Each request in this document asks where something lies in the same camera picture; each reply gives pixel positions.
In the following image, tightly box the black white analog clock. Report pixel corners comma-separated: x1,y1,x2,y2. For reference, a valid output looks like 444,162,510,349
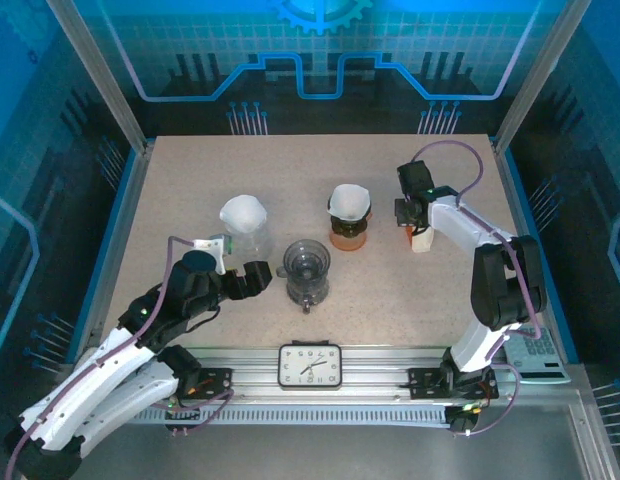
277,343,343,389

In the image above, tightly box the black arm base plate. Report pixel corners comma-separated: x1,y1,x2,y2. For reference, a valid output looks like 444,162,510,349
407,367,499,401
179,367,235,401

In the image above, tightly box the grey glass server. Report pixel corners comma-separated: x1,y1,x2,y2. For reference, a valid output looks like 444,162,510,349
284,269,331,315

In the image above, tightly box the white paper coffee filter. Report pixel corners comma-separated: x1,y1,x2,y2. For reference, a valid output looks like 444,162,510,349
327,183,370,221
219,194,268,232

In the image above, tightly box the slotted grey cable duct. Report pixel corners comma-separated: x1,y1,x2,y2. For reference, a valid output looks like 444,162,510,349
129,405,451,426

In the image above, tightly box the aluminium frame post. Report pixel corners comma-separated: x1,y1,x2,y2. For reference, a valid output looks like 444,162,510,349
493,0,592,151
44,0,154,151

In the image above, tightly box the grey desk calculator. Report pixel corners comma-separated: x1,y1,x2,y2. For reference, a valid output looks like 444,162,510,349
502,327,574,386

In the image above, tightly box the grey glass dripper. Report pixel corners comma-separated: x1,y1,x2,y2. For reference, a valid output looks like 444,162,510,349
282,239,333,281

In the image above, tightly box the clear glass dripper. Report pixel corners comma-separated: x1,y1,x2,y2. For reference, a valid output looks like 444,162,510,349
219,199,268,239

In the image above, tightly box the blue table edge strip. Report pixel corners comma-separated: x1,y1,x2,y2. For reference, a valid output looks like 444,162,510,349
69,147,141,361
503,147,580,364

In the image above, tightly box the orange white filter pack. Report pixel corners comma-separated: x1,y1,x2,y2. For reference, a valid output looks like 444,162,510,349
402,224,435,255

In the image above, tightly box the aluminium mounting rail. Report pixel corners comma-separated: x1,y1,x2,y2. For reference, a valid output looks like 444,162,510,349
179,344,506,401

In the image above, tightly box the green glass dripper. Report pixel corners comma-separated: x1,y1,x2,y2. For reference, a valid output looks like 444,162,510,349
327,197,374,239

